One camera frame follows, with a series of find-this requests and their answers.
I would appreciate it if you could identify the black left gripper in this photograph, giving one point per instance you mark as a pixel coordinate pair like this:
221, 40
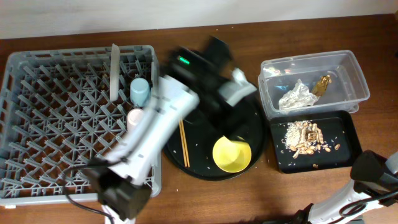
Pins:
228, 123

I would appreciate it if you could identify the yellow bowl with food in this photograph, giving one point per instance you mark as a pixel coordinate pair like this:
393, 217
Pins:
231, 156

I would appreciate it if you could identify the wooden chopstick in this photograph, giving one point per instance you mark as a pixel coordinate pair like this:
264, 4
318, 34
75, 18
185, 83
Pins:
187, 149
182, 137

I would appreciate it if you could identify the white napkin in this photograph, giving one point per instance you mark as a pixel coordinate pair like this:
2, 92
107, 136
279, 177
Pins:
300, 96

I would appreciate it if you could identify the gold foil wrapper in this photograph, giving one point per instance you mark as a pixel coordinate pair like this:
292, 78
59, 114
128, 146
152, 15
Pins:
320, 88

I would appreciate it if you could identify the pink plastic cup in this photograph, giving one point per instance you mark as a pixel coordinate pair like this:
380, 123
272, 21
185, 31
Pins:
133, 118

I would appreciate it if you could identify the light blue plastic cup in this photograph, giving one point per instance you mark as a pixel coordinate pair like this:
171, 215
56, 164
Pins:
139, 91

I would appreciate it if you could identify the pale grey round plate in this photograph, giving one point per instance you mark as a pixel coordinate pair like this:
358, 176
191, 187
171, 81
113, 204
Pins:
114, 73

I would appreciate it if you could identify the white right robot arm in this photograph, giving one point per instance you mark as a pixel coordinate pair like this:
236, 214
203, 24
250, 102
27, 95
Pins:
372, 185

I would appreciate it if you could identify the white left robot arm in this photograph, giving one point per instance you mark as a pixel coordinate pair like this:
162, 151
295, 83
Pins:
190, 80

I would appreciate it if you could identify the grey dishwasher rack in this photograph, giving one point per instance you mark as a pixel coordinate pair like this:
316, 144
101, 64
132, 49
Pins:
56, 113

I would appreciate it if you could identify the round black tray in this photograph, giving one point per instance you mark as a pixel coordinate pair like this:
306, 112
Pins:
200, 145

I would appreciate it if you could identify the pile of food scraps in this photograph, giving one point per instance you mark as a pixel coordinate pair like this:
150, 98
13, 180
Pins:
305, 138

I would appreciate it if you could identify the black rectangular tray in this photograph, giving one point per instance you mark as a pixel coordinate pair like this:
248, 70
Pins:
338, 132

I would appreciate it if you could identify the clear plastic bin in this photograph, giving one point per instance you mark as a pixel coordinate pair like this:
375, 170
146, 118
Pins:
347, 89

